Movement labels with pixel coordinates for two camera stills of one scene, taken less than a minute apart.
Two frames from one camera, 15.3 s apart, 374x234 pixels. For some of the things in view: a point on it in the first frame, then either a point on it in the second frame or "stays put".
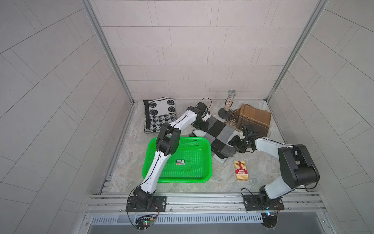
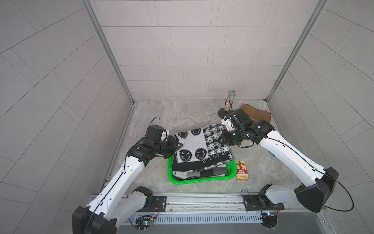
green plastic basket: [192, 162] to [232, 170]
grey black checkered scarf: [220, 134] to [186, 175]
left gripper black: [203, 127] to [173, 147]
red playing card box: [241, 169] stays put
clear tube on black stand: [225, 112] stays put
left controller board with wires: [143, 222] stays put
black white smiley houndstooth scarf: [158, 112] to [201, 149]
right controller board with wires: [270, 219] stays put
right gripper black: [234, 141] to [225, 139]
